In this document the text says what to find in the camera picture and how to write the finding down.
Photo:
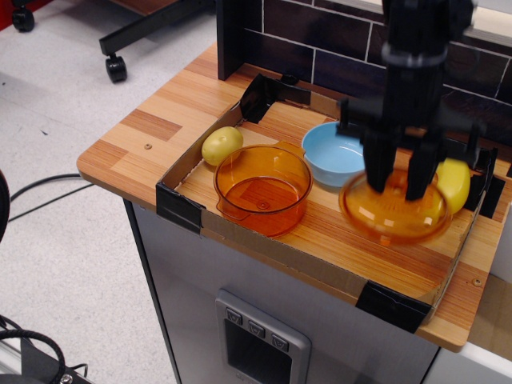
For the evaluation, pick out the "black equipment with cables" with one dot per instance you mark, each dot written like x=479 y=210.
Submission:
x=30 y=357

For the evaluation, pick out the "orange transparent plastic pot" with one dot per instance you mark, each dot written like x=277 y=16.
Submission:
x=264 y=188

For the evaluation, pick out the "yellow toy banana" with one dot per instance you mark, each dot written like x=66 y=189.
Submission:
x=454 y=183

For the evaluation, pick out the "dark brick backsplash panel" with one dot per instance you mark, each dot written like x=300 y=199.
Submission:
x=338 y=47

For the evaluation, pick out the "black wheeled cart frame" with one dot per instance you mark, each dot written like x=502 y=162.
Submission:
x=107 y=41

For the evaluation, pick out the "grey toy dishwasher cabinet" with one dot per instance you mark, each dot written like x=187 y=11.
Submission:
x=228 y=317

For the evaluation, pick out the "light blue plastic bowl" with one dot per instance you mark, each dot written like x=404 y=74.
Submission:
x=334 y=158

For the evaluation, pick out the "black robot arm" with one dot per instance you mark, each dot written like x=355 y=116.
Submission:
x=419 y=32

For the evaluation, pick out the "cardboard fence with black tape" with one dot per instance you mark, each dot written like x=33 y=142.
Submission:
x=448 y=273

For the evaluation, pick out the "orange transparent pot lid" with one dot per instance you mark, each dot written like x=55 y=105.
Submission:
x=388 y=217

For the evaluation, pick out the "yellow toy potato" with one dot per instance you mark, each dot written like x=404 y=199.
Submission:
x=220 y=144

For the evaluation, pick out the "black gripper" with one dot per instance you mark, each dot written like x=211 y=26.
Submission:
x=408 y=113

